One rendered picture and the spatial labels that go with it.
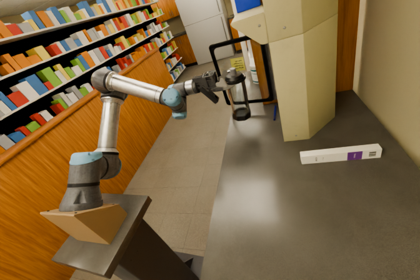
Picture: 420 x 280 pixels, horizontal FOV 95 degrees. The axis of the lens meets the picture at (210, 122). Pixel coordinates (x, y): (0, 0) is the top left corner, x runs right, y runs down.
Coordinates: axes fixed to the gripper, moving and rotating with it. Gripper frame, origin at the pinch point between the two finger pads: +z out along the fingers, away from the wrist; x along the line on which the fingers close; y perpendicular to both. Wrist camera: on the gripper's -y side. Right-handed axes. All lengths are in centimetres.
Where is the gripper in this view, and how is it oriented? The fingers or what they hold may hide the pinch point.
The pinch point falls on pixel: (234, 82)
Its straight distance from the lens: 96.7
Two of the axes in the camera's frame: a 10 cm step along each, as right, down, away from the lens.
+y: -3.0, -8.0, -5.2
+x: 2.0, -5.9, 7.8
